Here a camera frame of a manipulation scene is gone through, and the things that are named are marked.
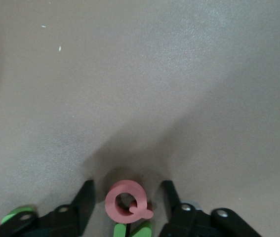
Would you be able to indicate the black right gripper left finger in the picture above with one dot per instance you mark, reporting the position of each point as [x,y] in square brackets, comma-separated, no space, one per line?
[55,222]

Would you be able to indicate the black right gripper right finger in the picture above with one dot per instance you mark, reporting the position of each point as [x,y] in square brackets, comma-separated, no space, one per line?
[199,224]

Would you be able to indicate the green letter N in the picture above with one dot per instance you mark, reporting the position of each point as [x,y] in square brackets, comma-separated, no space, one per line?
[120,230]

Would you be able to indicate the brown table mat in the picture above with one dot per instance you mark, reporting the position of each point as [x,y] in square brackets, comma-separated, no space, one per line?
[154,74]

